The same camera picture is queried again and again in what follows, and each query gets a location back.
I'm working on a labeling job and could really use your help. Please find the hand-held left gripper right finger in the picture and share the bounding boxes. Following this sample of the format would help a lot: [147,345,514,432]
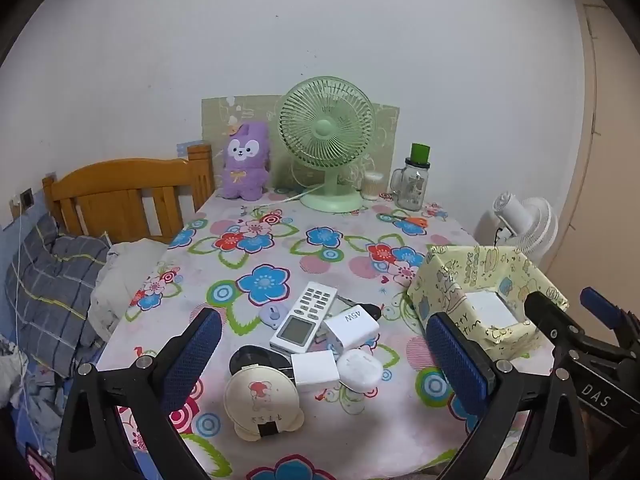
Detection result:
[425,311,588,480]

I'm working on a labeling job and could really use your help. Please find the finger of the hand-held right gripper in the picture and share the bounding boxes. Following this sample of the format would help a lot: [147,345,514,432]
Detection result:
[581,287,640,356]
[524,291,576,368]

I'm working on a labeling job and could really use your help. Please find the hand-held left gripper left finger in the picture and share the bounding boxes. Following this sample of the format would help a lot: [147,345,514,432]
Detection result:
[56,306,223,480]

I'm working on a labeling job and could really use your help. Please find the black round disc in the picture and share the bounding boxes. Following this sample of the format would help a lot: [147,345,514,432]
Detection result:
[229,345,293,376]

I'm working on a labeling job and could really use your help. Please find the beige round bear mirror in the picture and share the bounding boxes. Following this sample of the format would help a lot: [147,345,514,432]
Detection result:
[223,365,304,442]

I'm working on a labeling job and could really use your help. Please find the purple round hook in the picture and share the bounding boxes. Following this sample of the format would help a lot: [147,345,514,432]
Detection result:
[262,305,287,331]

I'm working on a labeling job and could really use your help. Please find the yellow patterned box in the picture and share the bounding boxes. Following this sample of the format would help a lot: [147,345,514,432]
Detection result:
[407,245,570,361]

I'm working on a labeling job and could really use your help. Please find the white earbuds case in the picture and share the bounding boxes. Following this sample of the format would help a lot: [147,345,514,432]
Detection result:
[336,349,383,390]

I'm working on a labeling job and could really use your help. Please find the large white charger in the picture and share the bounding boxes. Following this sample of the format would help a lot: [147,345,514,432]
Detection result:
[320,304,381,351]

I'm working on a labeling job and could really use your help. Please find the small white cube charger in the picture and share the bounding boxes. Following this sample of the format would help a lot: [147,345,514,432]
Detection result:
[291,350,340,392]

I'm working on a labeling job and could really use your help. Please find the white remote control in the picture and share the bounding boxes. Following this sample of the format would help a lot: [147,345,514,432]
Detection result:
[270,282,337,353]

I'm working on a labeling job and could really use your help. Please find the white standing fan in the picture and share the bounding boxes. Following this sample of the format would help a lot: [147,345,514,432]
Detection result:
[474,191,559,263]

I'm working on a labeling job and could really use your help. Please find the white crumpled cloth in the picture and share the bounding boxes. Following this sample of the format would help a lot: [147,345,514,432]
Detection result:
[90,239,168,341]

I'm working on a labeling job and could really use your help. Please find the beige door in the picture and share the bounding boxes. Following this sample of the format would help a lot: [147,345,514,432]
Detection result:
[542,0,640,333]

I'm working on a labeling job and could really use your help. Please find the orange scissors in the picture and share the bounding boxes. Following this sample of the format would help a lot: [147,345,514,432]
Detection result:
[385,212,430,229]

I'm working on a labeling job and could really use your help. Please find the grey plaid quilt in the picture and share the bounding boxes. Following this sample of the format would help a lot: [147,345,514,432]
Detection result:
[5,212,113,376]

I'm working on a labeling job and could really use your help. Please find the floral tablecloth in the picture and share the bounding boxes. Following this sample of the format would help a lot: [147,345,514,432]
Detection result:
[95,187,551,480]

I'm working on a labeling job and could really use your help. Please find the grey clothes heap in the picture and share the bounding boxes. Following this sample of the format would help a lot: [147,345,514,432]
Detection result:
[0,335,66,411]

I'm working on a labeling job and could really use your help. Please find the glass jar with green lid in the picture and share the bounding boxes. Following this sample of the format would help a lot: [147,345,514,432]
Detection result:
[390,143,432,211]

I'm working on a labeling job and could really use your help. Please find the purple plush toy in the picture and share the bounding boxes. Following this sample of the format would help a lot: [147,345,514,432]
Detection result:
[220,121,273,201]

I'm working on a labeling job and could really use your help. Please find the cotton swab container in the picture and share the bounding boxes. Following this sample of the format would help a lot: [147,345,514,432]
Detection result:
[361,171,385,201]

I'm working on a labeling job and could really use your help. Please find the wooden bed headboard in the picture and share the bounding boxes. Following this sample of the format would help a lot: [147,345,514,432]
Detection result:
[42,144,216,245]

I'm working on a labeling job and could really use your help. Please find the green patterned board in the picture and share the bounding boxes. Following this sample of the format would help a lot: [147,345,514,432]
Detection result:
[201,94,401,193]

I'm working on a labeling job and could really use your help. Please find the green desk fan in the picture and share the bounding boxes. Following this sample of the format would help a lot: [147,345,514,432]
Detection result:
[277,76,376,212]

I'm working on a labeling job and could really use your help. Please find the white fan cable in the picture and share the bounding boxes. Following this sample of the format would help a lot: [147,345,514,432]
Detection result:
[239,184,323,211]

